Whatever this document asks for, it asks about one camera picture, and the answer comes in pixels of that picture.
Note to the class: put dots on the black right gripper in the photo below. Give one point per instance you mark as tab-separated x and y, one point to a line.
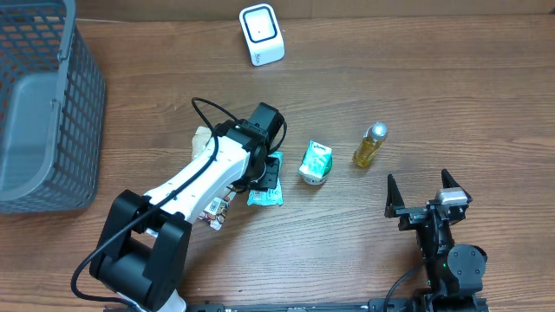
421	214

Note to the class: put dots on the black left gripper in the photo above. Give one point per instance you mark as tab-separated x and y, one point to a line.
270	181

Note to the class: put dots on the teal snack packet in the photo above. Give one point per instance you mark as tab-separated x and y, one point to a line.
272	195

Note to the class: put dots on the green tissue canister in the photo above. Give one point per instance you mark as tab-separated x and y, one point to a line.
316	164

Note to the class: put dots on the brown snack pouch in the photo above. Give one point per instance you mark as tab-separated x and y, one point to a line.
216	211

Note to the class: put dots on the yellow dish soap bottle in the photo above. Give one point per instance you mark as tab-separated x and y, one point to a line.
371	142

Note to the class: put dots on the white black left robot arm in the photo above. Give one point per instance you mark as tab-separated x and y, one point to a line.
143	245

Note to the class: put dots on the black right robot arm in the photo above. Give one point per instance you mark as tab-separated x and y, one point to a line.
454	271

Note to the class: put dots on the white barcode scanner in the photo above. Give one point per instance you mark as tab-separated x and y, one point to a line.
262	33

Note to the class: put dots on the grey plastic mesh basket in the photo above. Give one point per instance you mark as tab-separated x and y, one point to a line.
53	99

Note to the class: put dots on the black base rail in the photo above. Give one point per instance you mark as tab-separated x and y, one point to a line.
373	305

